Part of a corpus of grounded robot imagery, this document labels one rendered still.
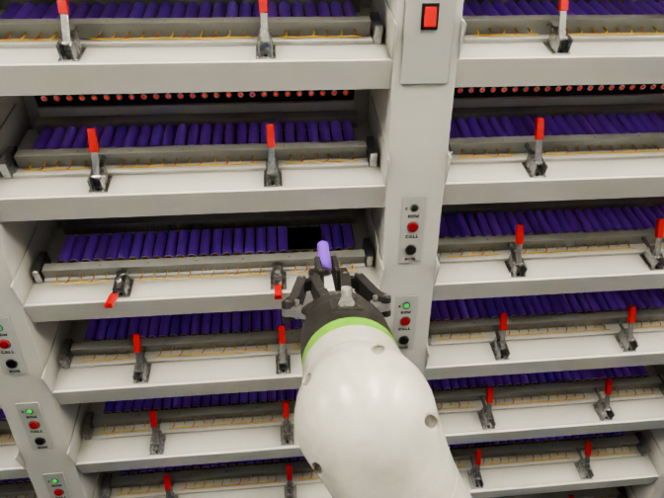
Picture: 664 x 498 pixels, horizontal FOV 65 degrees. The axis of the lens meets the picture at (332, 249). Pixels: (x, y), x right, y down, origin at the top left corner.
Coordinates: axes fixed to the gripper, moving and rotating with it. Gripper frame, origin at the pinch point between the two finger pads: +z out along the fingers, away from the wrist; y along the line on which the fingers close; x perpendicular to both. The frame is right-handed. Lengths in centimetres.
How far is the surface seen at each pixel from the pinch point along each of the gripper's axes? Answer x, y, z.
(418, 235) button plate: -1.2, -16.5, 13.5
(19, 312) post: 10, 51, 16
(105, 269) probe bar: 4.1, 37.1, 19.6
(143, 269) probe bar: 4.5, 30.7, 19.8
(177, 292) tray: 8.1, 24.7, 16.8
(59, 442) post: 40, 51, 22
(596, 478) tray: 64, -65, 28
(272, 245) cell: 2.1, 8.3, 23.2
